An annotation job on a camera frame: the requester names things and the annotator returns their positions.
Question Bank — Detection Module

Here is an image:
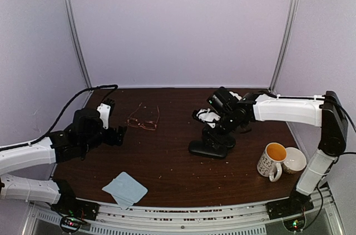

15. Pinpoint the black glasses case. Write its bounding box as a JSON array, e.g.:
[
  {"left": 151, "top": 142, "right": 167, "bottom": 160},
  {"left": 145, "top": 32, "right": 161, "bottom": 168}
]
[{"left": 188, "top": 141, "right": 228, "bottom": 159}]

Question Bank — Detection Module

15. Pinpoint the aluminium front frame rail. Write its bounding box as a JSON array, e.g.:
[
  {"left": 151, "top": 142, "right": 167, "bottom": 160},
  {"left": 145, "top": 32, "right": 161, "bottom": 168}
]
[{"left": 20, "top": 187, "right": 347, "bottom": 234}]

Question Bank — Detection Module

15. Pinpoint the white cream bowl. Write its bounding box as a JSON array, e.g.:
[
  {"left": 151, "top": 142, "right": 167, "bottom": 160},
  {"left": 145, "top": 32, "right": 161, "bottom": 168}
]
[{"left": 282, "top": 147, "right": 307, "bottom": 174}]

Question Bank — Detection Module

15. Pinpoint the light blue cloth left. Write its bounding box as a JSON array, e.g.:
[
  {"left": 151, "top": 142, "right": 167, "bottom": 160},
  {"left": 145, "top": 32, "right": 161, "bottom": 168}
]
[{"left": 102, "top": 172, "right": 148, "bottom": 210}]

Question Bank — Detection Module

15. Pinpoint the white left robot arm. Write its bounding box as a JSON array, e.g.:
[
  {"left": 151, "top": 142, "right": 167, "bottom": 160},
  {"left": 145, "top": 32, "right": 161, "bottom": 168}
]
[{"left": 1, "top": 104, "right": 127, "bottom": 215}]

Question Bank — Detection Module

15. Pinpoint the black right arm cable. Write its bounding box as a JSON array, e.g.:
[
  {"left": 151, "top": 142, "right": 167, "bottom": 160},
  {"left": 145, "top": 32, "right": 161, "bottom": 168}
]
[{"left": 258, "top": 90, "right": 356, "bottom": 133}]

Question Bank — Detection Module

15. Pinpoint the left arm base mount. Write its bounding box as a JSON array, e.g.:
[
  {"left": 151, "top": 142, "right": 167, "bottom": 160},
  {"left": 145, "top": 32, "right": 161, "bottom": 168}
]
[{"left": 48, "top": 179, "right": 100, "bottom": 234}]

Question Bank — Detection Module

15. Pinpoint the aluminium left corner post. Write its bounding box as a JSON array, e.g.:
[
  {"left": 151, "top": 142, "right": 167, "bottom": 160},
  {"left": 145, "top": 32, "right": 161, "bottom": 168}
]
[{"left": 64, "top": 0, "right": 92, "bottom": 87}]

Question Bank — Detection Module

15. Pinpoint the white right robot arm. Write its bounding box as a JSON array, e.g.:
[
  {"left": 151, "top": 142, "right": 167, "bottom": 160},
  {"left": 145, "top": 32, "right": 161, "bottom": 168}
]
[{"left": 194, "top": 87, "right": 350, "bottom": 214}]

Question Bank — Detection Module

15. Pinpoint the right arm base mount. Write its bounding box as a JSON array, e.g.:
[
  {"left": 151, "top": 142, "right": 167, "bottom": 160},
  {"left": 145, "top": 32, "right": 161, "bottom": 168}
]
[{"left": 266, "top": 184, "right": 324, "bottom": 234}]

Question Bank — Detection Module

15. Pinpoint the aluminium corner post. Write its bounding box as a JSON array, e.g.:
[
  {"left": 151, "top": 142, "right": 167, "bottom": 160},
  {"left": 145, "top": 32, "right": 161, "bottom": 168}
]
[
  {"left": 269, "top": 0, "right": 300, "bottom": 93},
  {"left": 64, "top": 0, "right": 92, "bottom": 87}
]

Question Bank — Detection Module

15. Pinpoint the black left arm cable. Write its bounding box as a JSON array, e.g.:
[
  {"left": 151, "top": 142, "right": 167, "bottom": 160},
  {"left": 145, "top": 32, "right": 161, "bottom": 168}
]
[{"left": 0, "top": 84, "right": 119, "bottom": 152}]

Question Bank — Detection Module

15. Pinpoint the aluminium right corner post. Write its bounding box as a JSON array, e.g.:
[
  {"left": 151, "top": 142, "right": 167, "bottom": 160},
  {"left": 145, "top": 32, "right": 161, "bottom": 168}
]
[{"left": 269, "top": 0, "right": 300, "bottom": 93}]

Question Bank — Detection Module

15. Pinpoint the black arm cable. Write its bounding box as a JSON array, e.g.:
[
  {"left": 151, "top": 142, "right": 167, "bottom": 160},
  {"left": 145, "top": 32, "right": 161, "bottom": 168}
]
[
  {"left": 0, "top": 84, "right": 119, "bottom": 152},
  {"left": 258, "top": 90, "right": 356, "bottom": 133}
]

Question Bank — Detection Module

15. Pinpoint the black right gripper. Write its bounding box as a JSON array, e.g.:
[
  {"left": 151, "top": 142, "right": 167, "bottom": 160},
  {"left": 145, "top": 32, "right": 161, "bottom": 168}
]
[{"left": 202, "top": 112, "right": 238, "bottom": 150}]

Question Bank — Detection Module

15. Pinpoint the white patterned mug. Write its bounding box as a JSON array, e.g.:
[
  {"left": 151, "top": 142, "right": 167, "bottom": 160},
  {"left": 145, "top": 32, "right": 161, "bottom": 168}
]
[{"left": 256, "top": 142, "right": 287, "bottom": 182}]

